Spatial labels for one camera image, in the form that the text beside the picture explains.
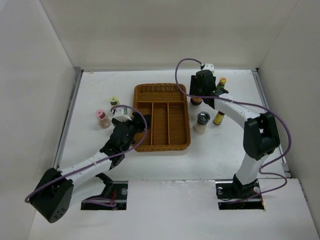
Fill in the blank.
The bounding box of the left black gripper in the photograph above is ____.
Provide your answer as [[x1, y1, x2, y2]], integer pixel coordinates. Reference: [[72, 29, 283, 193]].
[[118, 112, 150, 153]]

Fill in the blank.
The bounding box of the red lid sauce jar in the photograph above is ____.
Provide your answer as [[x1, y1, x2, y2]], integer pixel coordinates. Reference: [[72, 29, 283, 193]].
[[190, 97, 203, 106]]

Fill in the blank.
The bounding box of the green label yellow cap bottle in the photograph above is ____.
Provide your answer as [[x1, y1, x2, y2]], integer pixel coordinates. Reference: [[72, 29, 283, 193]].
[[216, 77, 228, 93]]

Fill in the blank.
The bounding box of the black lid spice jar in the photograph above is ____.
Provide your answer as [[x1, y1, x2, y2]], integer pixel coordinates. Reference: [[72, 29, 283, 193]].
[[111, 118, 121, 127]]

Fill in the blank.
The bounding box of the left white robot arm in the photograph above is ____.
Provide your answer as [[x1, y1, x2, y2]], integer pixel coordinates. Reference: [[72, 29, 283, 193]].
[[25, 111, 152, 223]]

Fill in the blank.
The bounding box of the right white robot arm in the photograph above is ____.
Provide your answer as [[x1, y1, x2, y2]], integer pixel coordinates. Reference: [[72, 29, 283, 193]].
[[189, 70, 280, 199]]

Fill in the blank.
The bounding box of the brown wicker divided basket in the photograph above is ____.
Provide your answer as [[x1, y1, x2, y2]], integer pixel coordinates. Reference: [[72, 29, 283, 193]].
[[133, 83, 191, 152]]

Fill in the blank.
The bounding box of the grey lid white shaker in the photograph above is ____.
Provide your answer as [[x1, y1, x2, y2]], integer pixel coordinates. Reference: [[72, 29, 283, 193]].
[[193, 111, 211, 135]]

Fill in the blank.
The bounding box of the yellow lid spice jar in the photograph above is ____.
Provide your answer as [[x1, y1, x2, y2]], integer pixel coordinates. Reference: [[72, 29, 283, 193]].
[[109, 96, 120, 106]]

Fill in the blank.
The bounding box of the pink lid spice jar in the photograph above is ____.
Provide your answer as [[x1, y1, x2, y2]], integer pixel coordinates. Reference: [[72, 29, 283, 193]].
[[95, 109, 111, 129]]

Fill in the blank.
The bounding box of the small yellow label bottle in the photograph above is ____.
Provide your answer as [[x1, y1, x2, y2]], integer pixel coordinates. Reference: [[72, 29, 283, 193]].
[[212, 111, 225, 126]]

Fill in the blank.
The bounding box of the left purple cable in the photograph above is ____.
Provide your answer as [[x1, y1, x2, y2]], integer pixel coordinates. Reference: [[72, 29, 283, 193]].
[[24, 105, 148, 203]]

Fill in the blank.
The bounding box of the purple cable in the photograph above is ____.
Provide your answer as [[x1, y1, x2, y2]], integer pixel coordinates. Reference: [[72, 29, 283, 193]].
[[174, 58, 292, 204], [24, 105, 148, 203]]

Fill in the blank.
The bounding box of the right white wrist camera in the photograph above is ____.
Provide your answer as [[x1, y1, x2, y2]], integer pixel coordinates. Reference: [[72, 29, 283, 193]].
[[200, 63, 215, 73]]

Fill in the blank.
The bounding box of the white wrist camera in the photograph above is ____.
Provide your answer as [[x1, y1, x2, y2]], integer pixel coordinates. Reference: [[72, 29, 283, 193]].
[[200, 63, 215, 73], [112, 107, 131, 122]]

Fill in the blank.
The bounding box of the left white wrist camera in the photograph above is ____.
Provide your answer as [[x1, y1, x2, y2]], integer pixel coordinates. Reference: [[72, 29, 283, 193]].
[[112, 107, 131, 122]]

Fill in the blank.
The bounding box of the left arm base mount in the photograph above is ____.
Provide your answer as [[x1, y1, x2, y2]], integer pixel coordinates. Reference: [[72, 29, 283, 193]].
[[80, 173, 129, 211]]

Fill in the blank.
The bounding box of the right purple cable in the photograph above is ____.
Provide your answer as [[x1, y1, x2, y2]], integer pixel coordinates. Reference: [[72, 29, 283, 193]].
[[174, 58, 292, 204]]

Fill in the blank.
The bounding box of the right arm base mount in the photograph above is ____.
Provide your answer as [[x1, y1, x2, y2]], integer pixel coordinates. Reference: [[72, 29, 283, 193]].
[[215, 180, 265, 210]]

